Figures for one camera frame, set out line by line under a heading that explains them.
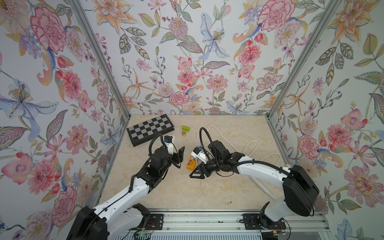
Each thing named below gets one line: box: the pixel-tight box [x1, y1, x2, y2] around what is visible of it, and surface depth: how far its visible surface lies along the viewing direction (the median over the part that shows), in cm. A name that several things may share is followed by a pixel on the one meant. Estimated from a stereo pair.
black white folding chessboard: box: [126, 113, 175, 147], surface depth 112 cm
